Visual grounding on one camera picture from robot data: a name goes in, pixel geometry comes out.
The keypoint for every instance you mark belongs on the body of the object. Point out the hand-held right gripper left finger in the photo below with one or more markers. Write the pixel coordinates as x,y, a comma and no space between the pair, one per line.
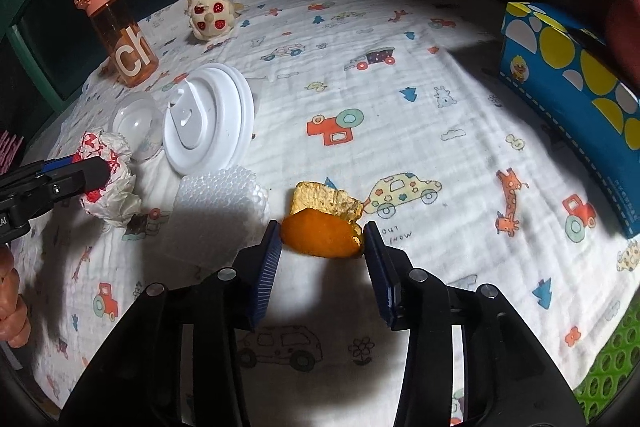
266,262

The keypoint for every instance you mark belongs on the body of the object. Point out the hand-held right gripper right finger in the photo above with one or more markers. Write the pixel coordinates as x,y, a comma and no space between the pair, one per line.
378,267

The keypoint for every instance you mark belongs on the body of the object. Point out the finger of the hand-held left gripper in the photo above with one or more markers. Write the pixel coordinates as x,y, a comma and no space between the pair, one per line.
60,165
85,179

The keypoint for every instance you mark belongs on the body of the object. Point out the red printed paper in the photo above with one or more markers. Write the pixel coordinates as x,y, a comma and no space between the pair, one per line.
120,167

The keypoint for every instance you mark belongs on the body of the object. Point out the orange peel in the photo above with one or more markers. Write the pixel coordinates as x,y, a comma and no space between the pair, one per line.
320,232

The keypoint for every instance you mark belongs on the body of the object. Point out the white foam block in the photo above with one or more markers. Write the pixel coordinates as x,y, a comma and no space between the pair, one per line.
215,207

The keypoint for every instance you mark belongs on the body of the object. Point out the white round plastic lid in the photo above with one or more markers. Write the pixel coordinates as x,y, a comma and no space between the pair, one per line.
210,117

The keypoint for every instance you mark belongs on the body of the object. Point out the green mesh basket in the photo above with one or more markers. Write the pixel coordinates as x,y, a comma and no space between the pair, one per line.
610,372

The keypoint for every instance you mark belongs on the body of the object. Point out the person's left hand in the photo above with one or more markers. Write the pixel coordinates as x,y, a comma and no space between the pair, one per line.
12,307

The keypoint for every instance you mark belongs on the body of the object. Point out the white printed blanket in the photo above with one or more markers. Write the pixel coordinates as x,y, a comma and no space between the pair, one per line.
400,157

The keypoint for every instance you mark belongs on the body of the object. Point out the orange water bottle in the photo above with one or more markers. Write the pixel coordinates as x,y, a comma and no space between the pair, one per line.
125,42

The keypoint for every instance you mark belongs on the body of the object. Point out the small cream plush toy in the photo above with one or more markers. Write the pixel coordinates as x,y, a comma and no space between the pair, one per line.
212,14

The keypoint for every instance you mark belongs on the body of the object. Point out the blue spotted tissue box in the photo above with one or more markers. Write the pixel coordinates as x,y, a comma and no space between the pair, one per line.
565,107

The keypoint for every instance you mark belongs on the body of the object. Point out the red apple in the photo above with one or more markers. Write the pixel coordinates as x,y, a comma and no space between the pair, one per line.
625,17

